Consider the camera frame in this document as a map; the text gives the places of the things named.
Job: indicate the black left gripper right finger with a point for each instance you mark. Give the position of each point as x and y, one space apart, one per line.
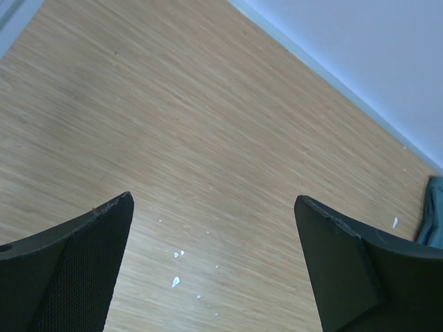
365 279

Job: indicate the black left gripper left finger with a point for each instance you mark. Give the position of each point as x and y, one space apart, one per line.
63 278

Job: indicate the folded teal t-shirt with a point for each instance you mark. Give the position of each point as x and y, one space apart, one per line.
430 233

